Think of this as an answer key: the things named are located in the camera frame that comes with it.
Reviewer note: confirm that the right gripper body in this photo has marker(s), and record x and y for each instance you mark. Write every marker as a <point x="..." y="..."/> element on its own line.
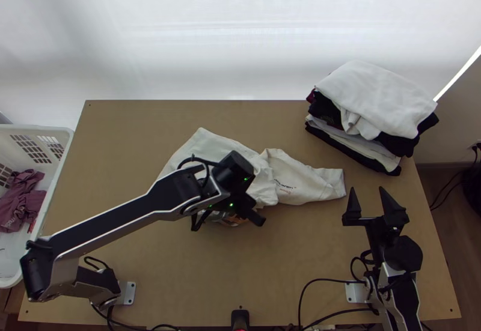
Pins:
<point x="379" y="229"/>

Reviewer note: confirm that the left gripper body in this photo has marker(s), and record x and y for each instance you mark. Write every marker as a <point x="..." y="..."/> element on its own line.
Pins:
<point x="250" y="205"/>

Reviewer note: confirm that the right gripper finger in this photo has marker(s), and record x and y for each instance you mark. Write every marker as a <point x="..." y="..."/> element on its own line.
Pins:
<point x="354" y="205"/>
<point x="389" y="205"/>

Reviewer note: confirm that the white t-shirt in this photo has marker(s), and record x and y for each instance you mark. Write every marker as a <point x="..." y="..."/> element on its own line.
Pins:
<point x="308" y="184"/>

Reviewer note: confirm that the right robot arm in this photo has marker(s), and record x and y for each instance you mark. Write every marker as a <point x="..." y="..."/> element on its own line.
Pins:
<point x="407" y="256"/>

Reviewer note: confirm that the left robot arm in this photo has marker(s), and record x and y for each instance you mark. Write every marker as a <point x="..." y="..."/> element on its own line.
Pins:
<point x="112" y="214"/>

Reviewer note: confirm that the pile of folded clothes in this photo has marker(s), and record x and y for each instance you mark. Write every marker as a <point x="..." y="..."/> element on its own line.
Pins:
<point x="375" y="90"/>

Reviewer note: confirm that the white laundry basket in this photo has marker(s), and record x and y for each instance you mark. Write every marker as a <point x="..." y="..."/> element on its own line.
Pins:
<point x="37" y="132"/>

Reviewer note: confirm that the mauve garment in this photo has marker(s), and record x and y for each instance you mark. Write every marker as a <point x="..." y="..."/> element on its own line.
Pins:
<point x="22" y="203"/>

